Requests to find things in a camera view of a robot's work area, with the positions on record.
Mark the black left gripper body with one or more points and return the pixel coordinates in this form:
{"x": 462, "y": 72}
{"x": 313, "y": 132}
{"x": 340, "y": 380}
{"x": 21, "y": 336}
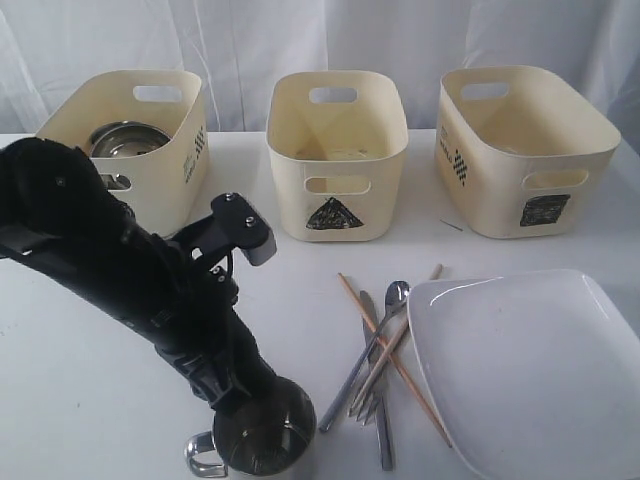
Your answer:
{"x": 200, "y": 335}

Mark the steel mug front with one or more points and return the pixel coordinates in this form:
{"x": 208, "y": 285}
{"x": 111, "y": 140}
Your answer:
{"x": 267, "y": 438}

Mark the stainless steel bowl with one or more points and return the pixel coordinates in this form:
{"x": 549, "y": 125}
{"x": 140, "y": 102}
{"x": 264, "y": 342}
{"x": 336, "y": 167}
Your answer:
{"x": 124, "y": 139}

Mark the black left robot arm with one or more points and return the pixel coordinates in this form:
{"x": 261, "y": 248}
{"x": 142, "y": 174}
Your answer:
{"x": 58, "y": 218}

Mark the wooden chopstick long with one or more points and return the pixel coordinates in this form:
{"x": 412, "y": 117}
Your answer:
{"x": 368, "y": 315}

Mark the steel table knife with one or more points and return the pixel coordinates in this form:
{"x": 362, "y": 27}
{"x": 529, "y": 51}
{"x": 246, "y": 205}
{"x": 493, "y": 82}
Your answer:
{"x": 381, "y": 417}

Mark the wooden chopstick pale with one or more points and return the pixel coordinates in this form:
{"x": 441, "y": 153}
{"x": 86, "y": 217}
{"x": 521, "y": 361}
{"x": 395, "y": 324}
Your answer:
{"x": 382, "y": 362}

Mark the steel fork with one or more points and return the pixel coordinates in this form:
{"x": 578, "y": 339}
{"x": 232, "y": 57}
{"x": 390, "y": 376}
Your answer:
{"x": 364, "y": 412}

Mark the steel spoon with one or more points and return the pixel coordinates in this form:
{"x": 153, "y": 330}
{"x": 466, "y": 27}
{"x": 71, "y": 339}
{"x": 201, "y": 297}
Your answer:
{"x": 395, "y": 299}

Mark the cream bin with triangle mark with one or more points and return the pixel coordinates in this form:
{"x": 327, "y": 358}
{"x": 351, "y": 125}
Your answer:
{"x": 337, "y": 142}

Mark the small dark pin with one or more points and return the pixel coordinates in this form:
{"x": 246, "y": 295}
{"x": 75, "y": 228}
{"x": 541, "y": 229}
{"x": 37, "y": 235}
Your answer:
{"x": 455, "y": 227}

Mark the white square plate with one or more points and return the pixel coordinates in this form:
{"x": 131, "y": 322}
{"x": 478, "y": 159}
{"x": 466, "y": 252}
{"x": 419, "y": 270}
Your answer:
{"x": 533, "y": 375}

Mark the cream bin with square mark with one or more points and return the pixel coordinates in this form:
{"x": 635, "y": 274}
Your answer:
{"x": 519, "y": 149}

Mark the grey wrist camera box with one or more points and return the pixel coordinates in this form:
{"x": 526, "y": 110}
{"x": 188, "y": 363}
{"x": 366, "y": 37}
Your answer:
{"x": 232, "y": 224}

